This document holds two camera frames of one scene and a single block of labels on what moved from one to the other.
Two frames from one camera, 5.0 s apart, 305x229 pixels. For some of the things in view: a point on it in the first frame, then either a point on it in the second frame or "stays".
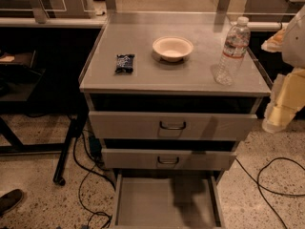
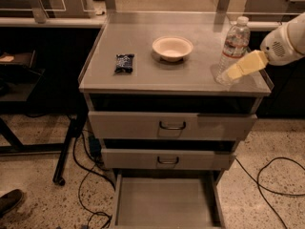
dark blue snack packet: (124, 63) stays
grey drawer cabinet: (169, 133) stays
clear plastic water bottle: (235, 47) stays
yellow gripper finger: (288, 97) to (254, 62)
